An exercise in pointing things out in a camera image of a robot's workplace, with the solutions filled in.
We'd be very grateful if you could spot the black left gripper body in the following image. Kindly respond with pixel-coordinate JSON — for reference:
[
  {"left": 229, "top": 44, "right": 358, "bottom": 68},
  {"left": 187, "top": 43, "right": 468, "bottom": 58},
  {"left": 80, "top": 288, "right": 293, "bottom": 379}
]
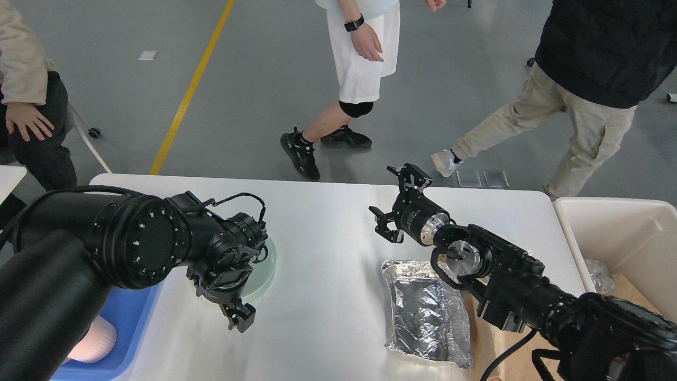
[{"left": 193, "top": 265, "right": 252, "bottom": 305}]

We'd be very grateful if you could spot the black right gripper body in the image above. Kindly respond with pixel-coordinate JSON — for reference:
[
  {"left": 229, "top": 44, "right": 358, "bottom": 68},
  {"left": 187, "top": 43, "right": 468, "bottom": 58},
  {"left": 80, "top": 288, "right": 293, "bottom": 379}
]
[{"left": 397, "top": 196, "right": 451, "bottom": 247}]

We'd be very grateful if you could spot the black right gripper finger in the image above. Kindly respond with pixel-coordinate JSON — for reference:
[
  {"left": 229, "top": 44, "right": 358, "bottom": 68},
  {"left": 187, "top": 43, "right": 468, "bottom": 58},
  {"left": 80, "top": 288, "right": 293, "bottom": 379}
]
[
  {"left": 369, "top": 206, "right": 404, "bottom": 243},
  {"left": 387, "top": 162, "right": 433, "bottom": 201}
]

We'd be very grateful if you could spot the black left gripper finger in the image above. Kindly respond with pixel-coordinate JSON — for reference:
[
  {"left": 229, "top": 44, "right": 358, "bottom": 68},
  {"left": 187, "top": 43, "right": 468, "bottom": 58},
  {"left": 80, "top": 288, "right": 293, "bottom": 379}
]
[{"left": 220, "top": 300, "right": 257, "bottom": 333}]

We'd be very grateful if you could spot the green ceramic plate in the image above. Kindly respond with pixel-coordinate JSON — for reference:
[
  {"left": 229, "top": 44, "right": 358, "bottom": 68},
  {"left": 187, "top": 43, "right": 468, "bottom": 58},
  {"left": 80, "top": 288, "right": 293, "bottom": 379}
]
[{"left": 242, "top": 237, "right": 277, "bottom": 301}]

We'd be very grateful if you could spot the pink ceramic mug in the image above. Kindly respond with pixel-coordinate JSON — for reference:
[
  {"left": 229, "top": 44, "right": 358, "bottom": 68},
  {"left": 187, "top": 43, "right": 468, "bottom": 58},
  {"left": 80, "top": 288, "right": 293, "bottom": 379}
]
[{"left": 61, "top": 315, "right": 117, "bottom": 364}]

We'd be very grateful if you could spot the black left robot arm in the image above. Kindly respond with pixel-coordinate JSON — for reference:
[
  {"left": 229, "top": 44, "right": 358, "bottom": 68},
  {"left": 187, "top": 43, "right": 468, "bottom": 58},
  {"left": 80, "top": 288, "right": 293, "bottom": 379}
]
[{"left": 1, "top": 186, "right": 268, "bottom": 380}]

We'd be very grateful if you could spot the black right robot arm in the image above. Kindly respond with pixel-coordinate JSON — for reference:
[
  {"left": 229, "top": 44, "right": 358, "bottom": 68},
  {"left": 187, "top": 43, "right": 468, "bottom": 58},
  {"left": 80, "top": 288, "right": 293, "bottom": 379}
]
[{"left": 369, "top": 164, "right": 675, "bottom": 380}]

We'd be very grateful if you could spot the left floor socket plate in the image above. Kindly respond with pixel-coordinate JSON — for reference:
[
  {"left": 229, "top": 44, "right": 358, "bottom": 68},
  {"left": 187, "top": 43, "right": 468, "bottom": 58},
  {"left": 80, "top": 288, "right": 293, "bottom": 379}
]
[{"left": 455, "top": 170, "right": 483, "bottom": 188}]

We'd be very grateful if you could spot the floor socket plate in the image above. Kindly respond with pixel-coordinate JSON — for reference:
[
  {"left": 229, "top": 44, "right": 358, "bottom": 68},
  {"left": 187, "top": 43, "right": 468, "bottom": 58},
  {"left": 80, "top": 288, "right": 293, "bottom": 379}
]
[
  {"left": 483, "top": 170, "right": 510, "bottom": 189},
  {"left": 455, "top": 170, "right": 483, "bottom": 188}
]

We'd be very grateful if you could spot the right floor socket plate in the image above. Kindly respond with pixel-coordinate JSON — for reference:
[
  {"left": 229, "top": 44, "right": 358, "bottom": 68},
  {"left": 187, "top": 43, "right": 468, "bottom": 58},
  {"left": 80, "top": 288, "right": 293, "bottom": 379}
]
[{"left": 483, "top": 170, "right": 510, "bottom": 189}]

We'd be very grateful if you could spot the silver foil bag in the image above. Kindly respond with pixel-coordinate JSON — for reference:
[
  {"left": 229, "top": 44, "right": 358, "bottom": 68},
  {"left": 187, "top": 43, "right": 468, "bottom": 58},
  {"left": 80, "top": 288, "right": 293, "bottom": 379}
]
[{"left": 380, "top": 260, "right": 474, "bottom": 369}]

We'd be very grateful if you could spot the blue plastic tray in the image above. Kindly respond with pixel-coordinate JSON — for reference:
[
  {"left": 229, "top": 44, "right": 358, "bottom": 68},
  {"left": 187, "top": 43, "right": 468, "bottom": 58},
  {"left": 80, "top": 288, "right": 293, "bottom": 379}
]
[{"left": 51, "top": 285, "right": 160, "bottom": 380}]

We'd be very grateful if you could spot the brown paper bag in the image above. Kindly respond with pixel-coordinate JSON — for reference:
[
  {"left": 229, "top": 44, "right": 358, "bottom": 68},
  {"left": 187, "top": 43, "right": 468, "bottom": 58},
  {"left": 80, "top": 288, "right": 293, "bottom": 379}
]
[{"left": 464, "top": 273, "right": 662, "bottom": 380}]

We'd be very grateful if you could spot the person in white shorts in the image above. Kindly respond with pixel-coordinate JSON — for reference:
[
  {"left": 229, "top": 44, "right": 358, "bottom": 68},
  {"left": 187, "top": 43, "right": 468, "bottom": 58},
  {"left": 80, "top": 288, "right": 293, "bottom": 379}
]
[{"left": 280, "top": 0, "right": 447, "bottom": 182}]

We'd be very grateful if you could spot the white chair near person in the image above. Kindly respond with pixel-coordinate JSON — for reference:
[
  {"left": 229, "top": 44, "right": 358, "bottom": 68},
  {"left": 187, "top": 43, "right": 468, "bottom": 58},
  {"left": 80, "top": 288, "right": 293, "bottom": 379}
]
[{"left": 66, "top": 101, "right": 113, "bottom": 174}]

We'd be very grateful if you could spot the person in beige trousers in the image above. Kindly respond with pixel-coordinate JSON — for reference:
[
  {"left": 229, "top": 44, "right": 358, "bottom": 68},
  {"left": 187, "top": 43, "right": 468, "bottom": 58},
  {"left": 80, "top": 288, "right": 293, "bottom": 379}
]
[{"left": 431, "top": 1, "right": 676, "bottom": 198}]

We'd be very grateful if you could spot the white plastic bin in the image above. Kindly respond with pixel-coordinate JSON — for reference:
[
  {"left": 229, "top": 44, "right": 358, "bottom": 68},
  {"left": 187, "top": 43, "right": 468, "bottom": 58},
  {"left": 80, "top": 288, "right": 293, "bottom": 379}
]
[{"left": 553, "top": 197, "right": 676, "bottom": 321}]

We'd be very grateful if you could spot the person in cream sweater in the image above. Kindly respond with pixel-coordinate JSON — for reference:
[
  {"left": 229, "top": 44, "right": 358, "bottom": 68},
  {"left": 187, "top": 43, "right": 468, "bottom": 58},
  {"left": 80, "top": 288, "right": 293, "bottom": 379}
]
[{"left": 1, "top": 1, "right": 77, "bottom": 191}]

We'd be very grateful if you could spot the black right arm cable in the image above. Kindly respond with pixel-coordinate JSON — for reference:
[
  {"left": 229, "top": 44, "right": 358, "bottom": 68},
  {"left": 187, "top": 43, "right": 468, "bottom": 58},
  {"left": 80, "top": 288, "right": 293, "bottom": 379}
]
[{"left": 479, "top": 328, "right": 537, "bottom": 381}]

